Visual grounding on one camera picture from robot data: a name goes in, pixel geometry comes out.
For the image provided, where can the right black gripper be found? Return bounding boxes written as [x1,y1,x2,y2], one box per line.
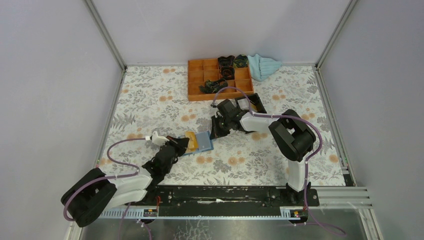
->
[210,115,232,141]

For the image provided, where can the blue leather card holder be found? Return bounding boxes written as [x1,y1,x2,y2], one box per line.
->
[179,131,214,156]

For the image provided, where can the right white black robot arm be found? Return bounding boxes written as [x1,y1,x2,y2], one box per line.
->
[210,99,316,206]

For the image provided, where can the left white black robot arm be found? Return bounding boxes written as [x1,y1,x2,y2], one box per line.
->
[60,132,190,228]

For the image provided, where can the white card in box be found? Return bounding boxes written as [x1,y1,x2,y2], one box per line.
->
[237,98,250,110]

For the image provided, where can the black tangled band pile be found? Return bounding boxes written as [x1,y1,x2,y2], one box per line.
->
[198,78,229,94]

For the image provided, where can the black rolled band centre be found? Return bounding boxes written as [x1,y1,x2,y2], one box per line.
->
[220,66,235,80]

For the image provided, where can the black rolled band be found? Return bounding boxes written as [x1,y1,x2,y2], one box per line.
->
[233,54,249,68]
[217,55,235,69]
[220,66,235,80]

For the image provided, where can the black rolled band left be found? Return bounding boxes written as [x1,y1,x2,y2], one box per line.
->
[217,55,235,69]

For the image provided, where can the black rolled band top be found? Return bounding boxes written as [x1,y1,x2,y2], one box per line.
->
[233,54,249,68]

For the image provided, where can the light blue folded cloth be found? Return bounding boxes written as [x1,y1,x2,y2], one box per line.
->
[247,54,283,82]

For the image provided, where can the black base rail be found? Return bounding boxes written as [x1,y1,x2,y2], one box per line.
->
[133,185,320,218]

